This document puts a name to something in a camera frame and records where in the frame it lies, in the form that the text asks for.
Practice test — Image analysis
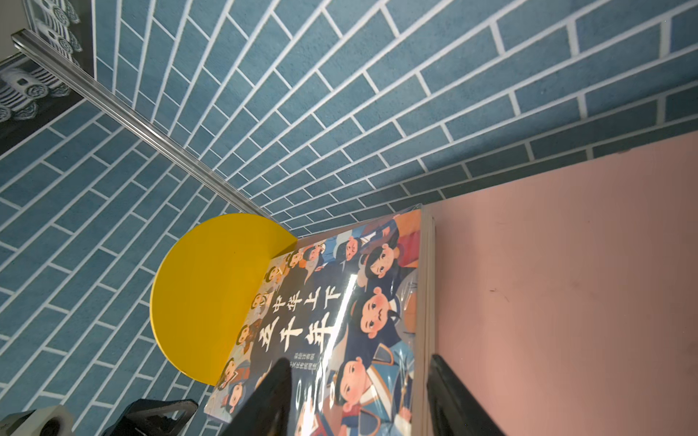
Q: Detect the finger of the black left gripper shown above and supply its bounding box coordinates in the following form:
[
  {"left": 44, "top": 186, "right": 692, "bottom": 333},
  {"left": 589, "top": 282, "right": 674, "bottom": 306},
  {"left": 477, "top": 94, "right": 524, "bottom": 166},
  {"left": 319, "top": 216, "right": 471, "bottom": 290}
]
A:
[{"left": 102, "top": 399, "right": 198, "bottom": 436}]

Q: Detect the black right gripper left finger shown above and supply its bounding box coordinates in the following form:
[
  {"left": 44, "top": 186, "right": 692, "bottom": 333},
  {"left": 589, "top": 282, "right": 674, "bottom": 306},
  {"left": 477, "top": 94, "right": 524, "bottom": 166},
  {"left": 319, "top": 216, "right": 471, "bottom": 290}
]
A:
[{"left": 220, "top": 358, "right": 293, "bottom": 436}]

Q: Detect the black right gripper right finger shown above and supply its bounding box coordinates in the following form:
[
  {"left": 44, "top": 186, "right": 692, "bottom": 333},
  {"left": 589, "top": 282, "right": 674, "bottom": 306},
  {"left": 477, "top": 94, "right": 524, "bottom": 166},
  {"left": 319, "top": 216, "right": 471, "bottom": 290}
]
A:
[{"left": 426, "top": 354, "right": 505, "bottom": 436}]

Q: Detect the colourful cartoon history book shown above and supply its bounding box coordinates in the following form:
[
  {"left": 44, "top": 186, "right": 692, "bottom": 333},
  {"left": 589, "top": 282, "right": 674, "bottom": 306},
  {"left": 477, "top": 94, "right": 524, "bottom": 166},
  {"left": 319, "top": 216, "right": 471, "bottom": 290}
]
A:
[{"left": 205, "top": 206, "right": 422, "bottom": 435}]

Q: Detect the yellow pink blue bookshelf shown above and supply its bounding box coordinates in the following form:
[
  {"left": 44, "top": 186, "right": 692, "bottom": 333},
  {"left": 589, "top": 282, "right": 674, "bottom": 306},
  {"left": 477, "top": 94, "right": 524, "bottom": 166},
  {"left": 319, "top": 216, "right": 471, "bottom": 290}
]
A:
[{"left": 150, "top": 133, "right": 697, "bottom": 435}]

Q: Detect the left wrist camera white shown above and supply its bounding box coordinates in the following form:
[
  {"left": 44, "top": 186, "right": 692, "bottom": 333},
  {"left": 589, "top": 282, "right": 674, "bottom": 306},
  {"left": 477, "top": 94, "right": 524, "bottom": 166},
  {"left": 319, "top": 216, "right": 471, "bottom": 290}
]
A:
[{"left": 1, "top": 405, "right": 74, "bottom": 436}]

